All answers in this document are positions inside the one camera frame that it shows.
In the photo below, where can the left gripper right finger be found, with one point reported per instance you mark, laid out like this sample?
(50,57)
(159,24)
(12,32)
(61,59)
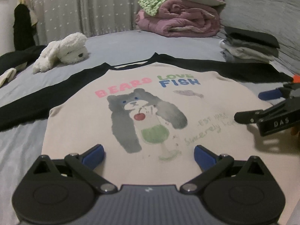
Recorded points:
(213,167)

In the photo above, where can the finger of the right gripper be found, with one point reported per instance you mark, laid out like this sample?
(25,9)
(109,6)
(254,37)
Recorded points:
(277,93)

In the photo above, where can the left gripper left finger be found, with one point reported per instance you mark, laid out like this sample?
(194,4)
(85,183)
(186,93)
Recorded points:
(83,165)

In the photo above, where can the cream and black sweatshirt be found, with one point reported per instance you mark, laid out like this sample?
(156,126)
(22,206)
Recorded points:
(149,117)

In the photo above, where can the orange object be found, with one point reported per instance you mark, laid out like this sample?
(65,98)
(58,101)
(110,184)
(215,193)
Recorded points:
(296,79)

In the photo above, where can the black folded garment on stack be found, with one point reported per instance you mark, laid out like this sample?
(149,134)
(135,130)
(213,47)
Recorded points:
(252,36)

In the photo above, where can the white folded garment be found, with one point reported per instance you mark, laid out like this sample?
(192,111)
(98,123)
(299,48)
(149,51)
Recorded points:
(245,53)

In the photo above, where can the grey folded knit garment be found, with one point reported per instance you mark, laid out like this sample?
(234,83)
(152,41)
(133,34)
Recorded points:
(230,58)

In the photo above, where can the dark grey folded garment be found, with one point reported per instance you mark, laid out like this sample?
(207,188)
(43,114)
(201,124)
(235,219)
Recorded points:
(255,46)

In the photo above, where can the grey blanket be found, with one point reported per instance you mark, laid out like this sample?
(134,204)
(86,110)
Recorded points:
(279,18)

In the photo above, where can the white plush dog toy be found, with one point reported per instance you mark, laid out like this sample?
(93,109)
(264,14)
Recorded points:
(70,50)

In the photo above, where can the black and white garment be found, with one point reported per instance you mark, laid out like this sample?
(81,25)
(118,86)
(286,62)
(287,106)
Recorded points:
(14,62)

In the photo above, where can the pink folded quilt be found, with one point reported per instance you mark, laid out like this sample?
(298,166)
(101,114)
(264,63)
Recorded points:
(181,18)

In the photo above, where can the black hanging coat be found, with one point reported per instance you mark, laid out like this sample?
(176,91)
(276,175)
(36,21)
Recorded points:
(23,32)

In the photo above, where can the grey dotted curtain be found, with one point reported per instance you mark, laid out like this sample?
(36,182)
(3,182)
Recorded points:
(59,18)

